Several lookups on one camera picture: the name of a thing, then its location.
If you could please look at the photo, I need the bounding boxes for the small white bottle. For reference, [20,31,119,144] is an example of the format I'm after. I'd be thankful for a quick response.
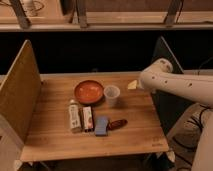
[69,100,82,133]

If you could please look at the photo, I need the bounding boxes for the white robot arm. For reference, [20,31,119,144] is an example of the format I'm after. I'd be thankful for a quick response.
[128,58,213,171]

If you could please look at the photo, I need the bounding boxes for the orange ceramic bowl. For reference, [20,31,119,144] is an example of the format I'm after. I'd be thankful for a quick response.
[74,80,103,104]

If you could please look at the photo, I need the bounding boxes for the clear plastic cup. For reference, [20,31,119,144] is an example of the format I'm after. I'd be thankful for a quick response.
[104,85,120,107]

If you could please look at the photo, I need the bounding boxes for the right dark side panel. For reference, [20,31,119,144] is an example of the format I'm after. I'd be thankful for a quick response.
[151,36,193,134]

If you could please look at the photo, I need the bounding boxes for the dark red oval object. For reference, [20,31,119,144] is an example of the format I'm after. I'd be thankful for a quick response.
[108,119,128,130]

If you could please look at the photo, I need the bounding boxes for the blue sponge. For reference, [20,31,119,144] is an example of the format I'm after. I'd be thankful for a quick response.
[95,116,109,136]

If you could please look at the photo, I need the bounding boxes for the white red box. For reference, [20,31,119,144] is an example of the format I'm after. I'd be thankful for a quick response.
[83,106,94,131]

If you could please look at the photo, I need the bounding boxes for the left wooden side panel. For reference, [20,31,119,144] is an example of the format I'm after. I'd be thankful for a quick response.
[0,40,41,144]

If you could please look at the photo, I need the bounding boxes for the white container on shelf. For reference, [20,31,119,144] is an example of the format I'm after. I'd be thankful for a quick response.
[23,0,37,17]

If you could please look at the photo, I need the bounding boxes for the black cables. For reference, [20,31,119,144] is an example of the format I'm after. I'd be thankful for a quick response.
[173,56,213,168]

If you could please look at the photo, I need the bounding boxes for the wooden shelf frame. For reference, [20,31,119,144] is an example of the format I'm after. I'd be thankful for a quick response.
[0,0,213,32]

